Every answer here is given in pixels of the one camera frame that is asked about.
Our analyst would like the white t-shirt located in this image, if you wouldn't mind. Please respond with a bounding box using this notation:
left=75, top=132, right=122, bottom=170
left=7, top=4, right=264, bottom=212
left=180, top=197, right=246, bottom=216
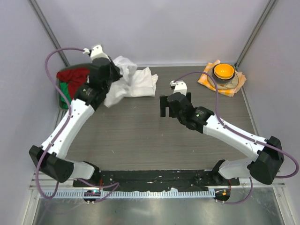
left=104, top=56, right=137, bottom=108
left=124, top=67, right=158, bottom=98

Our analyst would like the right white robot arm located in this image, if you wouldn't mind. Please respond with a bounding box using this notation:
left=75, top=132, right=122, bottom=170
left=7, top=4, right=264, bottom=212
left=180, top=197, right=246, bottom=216
left=159, top=92, right=284, bottom=185

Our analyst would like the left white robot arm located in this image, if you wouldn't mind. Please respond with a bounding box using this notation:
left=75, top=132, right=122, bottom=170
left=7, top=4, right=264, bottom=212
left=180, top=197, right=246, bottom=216
left=29, top=57, right=121, bottom=187

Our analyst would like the folded white t-shirt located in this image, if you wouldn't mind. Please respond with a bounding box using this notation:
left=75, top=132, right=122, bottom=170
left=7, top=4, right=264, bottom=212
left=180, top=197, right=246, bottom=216
left=124, top=67, right=158, bottom=98

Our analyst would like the red t-shirt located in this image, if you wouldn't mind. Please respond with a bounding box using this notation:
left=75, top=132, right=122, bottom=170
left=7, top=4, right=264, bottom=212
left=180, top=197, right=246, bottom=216
left=56, top=68, right=90, bottom=99

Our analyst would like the orange checked cloth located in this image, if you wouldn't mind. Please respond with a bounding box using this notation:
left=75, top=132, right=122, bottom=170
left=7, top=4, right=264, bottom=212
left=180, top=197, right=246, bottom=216
left=197, top=60, right=247, bottom=97

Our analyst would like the green t-shirt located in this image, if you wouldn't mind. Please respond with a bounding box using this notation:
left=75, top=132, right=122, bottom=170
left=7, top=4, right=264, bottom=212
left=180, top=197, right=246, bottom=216
left=60, top=82, right=72, bottom=110

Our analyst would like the beige ceramic plate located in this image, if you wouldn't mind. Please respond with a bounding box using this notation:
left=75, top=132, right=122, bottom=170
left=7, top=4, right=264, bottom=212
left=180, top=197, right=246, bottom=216
left=208, top=68, right=239, bottom=90

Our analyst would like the grey plastic bin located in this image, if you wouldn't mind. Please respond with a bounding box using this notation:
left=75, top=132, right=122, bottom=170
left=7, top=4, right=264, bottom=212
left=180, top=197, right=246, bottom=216
left=57, top=63, right=92, bottom=111

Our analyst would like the orange bowl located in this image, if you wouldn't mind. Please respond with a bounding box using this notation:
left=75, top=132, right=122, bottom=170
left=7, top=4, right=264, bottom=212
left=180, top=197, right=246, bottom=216
left=212, top=63, right=235, bottom=80

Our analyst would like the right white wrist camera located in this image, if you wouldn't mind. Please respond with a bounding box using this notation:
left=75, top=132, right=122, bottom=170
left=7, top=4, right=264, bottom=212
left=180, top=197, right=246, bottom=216
left=170, top=80, right=188, bottom=95

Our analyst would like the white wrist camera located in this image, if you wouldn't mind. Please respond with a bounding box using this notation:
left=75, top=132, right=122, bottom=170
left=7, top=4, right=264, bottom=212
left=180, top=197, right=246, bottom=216
left=170, top=80, right=188, bottom=95
left=83, top=44, right=109, bottom=60

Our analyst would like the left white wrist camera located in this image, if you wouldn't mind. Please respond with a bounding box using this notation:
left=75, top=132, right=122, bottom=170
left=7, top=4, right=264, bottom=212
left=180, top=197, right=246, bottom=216
left=83, top=44, right=109, bottom=60

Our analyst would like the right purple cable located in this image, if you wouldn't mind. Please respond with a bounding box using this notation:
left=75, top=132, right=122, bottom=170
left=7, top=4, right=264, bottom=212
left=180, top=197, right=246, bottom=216
left=173, top=71, right=300, bottom=204

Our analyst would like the purple cable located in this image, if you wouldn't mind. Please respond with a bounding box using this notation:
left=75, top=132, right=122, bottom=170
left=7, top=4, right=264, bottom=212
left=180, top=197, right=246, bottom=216
left=173, top=71, right=300, bottom=204
left=35, top=47, right=120, bottom=204

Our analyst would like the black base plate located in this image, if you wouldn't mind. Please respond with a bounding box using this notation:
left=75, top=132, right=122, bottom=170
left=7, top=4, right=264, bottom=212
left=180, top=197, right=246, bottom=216
left=88, top=170, right=240, bottom=192

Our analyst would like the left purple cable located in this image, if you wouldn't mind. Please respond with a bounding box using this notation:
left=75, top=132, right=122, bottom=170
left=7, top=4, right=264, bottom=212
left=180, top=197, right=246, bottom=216
left=35, top=47, right=120, bottom=204

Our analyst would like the white slotted cable duct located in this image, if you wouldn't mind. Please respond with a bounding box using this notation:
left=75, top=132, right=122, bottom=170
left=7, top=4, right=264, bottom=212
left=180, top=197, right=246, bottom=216
left=54, top=188, right=215, bottom=199

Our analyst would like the aluminium frame rail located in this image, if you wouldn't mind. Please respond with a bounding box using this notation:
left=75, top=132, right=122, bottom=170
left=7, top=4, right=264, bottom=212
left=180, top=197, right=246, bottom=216
left=29, top=172, right=285, bottom=191

